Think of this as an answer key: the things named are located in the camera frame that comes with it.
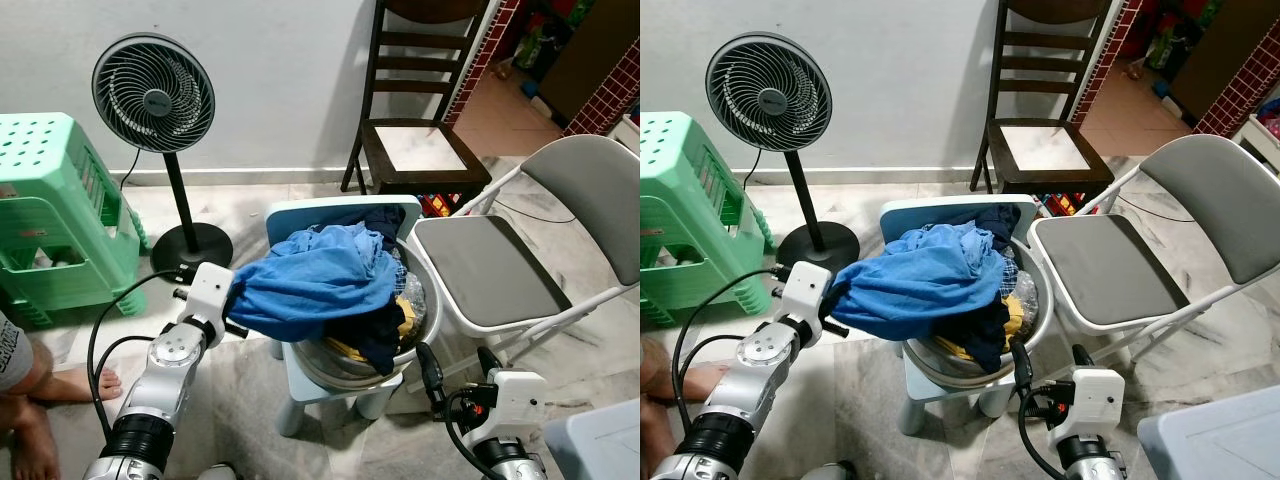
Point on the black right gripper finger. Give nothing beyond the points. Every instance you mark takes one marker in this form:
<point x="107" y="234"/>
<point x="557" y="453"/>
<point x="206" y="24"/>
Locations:
<point x="489" y="363"/>
<point x="1082" y="359"/>
<point x="1021" y="367"/>
<point x="430" y="368"/>

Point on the blue shirt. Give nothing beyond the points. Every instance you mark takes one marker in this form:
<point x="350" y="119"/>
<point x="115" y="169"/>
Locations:
<point x="920" y="285"/>
<point x="310" y="285"/>

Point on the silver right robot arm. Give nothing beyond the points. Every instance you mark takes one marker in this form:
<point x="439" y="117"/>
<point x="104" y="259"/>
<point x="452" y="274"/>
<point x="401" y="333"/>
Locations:
<point x="505" y="460"/>
<point x="1090" y="460"/>

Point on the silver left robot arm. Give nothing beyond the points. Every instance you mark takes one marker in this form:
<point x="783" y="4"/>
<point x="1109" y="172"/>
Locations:
<point x="760" y="355"/>
<point x="170" y="355"/>

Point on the navy garment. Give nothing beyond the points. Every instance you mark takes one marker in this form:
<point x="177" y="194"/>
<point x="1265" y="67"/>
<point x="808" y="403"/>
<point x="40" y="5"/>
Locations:
<point x="995" y="340"/>
<point x="385" y="340"/>

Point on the yellow garment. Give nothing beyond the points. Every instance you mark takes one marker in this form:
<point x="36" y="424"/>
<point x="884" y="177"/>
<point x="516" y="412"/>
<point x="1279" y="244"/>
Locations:
<point x="405" y="320"/>
<point x="1015" y="320"/>

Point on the steel laundry basin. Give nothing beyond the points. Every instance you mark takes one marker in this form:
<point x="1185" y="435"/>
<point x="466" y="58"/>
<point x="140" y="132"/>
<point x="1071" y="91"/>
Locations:
<point x="335" y="368"/>
<point x="950" y="368"/>

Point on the grey folding chair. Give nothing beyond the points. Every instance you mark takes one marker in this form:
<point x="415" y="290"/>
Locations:
<point x="1110" y="270"/>
<point x="490" y="270"/>

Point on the light blue child chair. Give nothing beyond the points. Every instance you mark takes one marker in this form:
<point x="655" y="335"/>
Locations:
<point x="915" y="212"/>
<point x="300" y="212"/>

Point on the white plastic folding table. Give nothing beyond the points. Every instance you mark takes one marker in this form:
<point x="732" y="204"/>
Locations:
<point x="600" y="445"/>
<point x="1215" y="440"/>

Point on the barefoot person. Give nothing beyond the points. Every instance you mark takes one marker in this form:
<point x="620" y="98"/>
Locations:
<point x="690" y="385"/>
<point x="75" y="385"/>

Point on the dark wooden chair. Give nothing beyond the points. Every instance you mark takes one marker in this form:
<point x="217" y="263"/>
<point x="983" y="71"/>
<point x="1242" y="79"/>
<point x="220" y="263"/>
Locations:
<point x="1058" y="178"/>
<point x="430" y="178"/>

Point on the green plastic stool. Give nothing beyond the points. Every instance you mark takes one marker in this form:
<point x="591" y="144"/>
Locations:
<point x="685" y="190"/>
<point x="50" y="190"/>

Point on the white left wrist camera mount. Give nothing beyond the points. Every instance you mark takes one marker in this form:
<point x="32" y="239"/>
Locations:
<point x="210" y="290"/>
<point x="807" y="290"/>

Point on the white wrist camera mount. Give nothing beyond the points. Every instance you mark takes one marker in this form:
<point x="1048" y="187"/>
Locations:
<point x="1098" y="400"/>
<point x="517" y="400"/>
<point x="210" y="290"/>
<point x="807" y="290"/>

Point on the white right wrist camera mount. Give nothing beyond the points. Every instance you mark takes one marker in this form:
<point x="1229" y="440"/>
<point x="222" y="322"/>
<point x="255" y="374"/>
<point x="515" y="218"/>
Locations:
<point x="517" y="400"/>
<point x="1098" y="400"/>

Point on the black pedestal fan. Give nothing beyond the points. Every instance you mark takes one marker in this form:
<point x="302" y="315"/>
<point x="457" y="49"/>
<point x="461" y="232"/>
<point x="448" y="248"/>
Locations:
<point x="153" y="92"/>
<point x="768" y="92"/>

